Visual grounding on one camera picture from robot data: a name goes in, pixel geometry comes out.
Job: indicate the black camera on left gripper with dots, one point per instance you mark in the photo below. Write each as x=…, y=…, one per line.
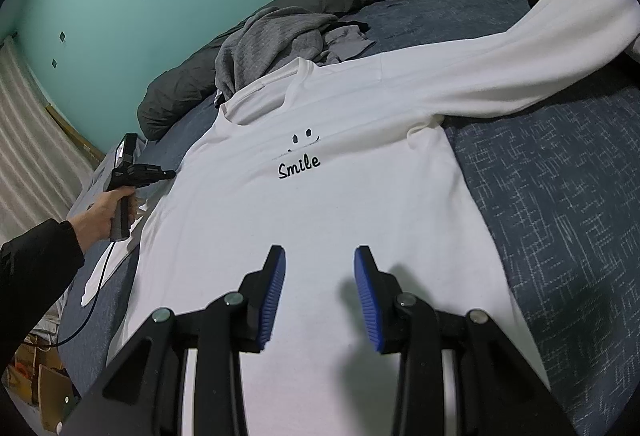
x=126, y=150

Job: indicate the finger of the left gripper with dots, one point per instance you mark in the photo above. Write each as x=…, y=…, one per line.
x=157, y=174

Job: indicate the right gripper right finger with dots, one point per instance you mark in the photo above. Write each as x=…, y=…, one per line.
x=458, y=374

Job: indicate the white long-sleeve shirt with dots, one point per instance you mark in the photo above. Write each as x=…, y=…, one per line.
x=323, y=159

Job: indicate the beige striped curtain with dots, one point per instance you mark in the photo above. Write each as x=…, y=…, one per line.
x=42, y=172

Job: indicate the person's left forearm black sleeve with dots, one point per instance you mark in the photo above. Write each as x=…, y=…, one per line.
x=36, y=269

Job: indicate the cardboard boxes on floor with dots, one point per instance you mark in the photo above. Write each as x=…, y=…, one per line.
x=36, y=378

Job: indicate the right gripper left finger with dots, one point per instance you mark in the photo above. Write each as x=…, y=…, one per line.
x=179, y=370

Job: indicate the blue patterned bed cover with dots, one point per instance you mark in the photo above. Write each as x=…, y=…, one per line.
x=558, y=186

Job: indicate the grey knit sweater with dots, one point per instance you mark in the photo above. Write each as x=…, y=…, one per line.
x=273, y=37

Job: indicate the wooden frame by wall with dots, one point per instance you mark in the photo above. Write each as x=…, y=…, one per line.
x=93, y=154

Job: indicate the light grey crumpled sheet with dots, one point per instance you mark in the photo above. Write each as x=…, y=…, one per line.
x=95, y=184

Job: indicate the person's left hand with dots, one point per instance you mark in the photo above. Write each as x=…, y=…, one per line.
x=94, y=225

